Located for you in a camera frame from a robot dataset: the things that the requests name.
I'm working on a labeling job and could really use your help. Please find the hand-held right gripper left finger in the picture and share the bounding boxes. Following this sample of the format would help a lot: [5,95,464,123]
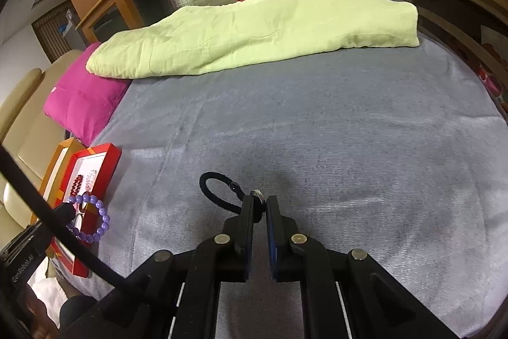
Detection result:
[59,195,257,339]

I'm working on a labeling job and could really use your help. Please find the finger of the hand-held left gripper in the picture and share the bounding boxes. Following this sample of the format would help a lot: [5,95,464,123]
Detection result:
[50,202,78,240]

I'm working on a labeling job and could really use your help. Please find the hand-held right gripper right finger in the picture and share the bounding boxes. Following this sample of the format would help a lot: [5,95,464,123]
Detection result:
[265,196,461,339]

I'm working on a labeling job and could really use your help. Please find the silver ring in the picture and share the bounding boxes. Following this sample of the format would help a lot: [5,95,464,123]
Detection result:
[250,189,267,222]

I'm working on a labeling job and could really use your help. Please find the red bead bracelet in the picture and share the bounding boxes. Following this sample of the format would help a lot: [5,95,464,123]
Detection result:
[67,174,85,199]

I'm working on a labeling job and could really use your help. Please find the purple bead bracelet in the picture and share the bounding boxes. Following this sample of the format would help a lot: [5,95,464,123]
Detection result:
[65,193,112,243]

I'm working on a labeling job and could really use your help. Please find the black hair tie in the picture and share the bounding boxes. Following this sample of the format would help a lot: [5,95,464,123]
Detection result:
[199,172,249,214]

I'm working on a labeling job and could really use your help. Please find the red box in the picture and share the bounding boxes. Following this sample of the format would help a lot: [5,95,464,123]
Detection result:
[45,142,122,278]

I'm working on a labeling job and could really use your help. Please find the person's left hand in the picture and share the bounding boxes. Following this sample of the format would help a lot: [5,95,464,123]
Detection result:
[28,295,60,339]

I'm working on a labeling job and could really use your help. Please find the white cloth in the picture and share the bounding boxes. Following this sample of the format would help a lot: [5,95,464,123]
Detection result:
[27,265,69,310]

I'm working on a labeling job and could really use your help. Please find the orange box lid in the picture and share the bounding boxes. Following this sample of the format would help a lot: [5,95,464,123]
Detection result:
[37,138,80,205]

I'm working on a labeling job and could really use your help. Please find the beige sofa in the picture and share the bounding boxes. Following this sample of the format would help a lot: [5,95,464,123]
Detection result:
[0,49,86,244]

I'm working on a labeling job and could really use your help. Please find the magenta pillow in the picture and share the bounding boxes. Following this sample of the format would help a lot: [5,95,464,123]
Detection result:
[43,41,131,148]

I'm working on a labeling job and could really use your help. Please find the grey bed cover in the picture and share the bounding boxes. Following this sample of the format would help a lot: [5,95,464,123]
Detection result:
[63,33,505,339]

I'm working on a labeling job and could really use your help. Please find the brown slatted panel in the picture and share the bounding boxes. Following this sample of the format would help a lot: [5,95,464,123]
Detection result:
[31,1,89,62]

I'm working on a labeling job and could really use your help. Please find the light green blanket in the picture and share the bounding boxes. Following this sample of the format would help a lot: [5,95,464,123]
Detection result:
[85,0,420,79]

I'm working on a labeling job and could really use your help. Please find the red packet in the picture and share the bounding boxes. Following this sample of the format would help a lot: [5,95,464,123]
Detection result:
[478,43,508,101]

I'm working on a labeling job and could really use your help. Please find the black cable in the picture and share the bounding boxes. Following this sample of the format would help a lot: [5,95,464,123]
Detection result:
[0,144,144,290]

